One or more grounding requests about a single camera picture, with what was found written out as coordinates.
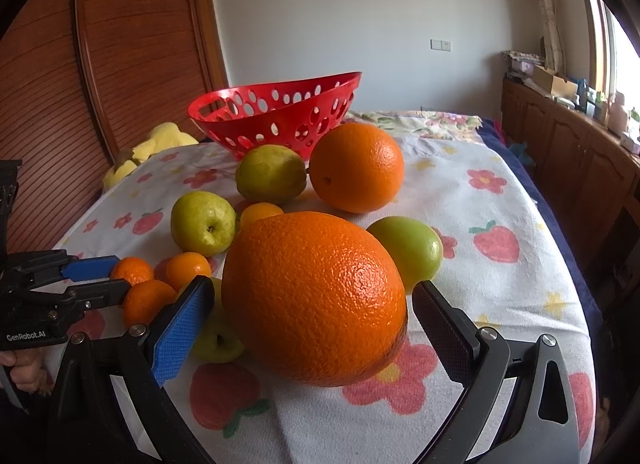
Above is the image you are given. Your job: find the large orange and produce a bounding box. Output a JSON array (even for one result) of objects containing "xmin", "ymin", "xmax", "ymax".
[
  {"xmin": 308, "ymin": 122, "xmax": 405, "ymax": 214},
  {"xmin": 221, "ymin": 211, "xmax": 408, "ymax": 387}
]

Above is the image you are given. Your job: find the small yellow-green apple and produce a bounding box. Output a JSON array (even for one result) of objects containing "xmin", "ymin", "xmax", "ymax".
[{"xmin": 170, "ymin": 190, "xmax": 236, "ymax": 257}]

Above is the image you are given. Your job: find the floral bed quilt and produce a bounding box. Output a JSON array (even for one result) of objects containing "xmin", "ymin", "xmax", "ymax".
[{"xmin": 345, "ymin": 110, "xmax": 483, "ymax": 143}]

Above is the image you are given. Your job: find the large yellow-green pear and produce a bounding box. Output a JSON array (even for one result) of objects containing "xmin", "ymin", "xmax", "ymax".
[{"xmin": 235, "ymin": 145, "xmax": 307, "ymax": 205}]

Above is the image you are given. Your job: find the large front orange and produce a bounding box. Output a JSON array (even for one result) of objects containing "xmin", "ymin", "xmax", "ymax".
[{"xmin": 221, "ymin": 211, "xmax": 408, "ymax": 387}]

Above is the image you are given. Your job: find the person's left hand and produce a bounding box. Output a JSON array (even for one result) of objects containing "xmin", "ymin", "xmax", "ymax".
[{"xmin": 0, "ymin": 348, "xmax": 47, "ymax": 394}]

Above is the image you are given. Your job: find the cardboard box on cabinet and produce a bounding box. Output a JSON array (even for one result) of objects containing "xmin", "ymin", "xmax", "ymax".
[{"xmin": 532, "ymin": 66, "xmax": 577, "ymax": 100}]

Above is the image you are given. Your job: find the white wall switch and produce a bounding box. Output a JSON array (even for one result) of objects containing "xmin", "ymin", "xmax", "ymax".
[{"xmin": 430, "ymin": 40, "xmax": 452, "ymax": 53}]

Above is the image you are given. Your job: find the small mandarin front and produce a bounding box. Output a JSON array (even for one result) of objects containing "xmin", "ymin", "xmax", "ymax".
[{"xmin": 122, "ymin": 280, "xmax": 178, "ymax": 329}]

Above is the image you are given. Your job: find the bright green apple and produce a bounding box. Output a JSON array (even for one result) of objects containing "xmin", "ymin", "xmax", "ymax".
[{"xmin": 367, "ymin": 216, "xmax": 444, "ymax": 294}]

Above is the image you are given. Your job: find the wooden headboard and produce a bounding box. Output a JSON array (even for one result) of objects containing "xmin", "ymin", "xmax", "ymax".
[{"xmin": 1, "ymin": 0, "xmax": 228, "ymax": 252}]

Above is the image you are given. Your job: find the yellow plush toy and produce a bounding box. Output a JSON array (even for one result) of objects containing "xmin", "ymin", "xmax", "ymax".
[{"xmin": 102, "ymin": 122, "xmax": 198, "ymax": 192}]

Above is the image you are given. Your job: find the window frame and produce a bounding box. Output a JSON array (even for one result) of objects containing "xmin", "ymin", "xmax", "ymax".
[{"xmin": 586, "ymin": 0, "xmax": 639, "ymax": 112}]

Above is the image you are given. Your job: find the white strawberry flower cloth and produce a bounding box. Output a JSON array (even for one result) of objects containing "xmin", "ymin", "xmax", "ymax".
[{"xmin": 58, "ymin": 137, "xmax": 596, "ymax": 463}]

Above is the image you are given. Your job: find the small mandarin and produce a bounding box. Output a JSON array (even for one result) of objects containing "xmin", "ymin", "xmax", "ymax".
[
  {"xmin": 122, "ymin": 280, "xmax": 178, "ymax": 329},
  {"xmin": 154, "ymin": 252, "xmax": 212, "ymax": 292},
  {"xmin": 240, "ymin": 202, "xmax": 283, "ymax": 229},
  {"xmin": 110, "ymin": 257, "xmax": 154, "ymax": 287}
]

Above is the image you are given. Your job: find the red perforated plastic basket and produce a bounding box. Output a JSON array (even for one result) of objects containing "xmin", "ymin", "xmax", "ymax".
[{"xmin": 188, "ymin": 71, "xmax": 361, "ymax": 160}]

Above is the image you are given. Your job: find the wooden window cabinet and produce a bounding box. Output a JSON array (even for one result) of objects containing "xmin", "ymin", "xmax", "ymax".
[{"xmin": 501, "ymin": 78, "xmax": 639, "ymax": 290}]

